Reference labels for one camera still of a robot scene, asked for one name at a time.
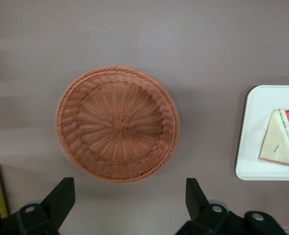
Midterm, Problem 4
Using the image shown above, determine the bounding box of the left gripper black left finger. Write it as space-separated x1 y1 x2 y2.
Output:
0 177 76 235

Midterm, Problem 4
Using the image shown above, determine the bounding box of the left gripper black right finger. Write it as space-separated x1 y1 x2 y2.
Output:
175 177 286 235

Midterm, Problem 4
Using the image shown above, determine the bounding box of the triangular sandwich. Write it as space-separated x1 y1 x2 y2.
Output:
259 108 289 170

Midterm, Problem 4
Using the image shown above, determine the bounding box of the cream rectangular tray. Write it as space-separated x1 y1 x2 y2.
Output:
235 85 289 181

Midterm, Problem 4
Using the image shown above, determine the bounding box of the round brown wicker basket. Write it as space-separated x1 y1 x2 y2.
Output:
55 65 181 186

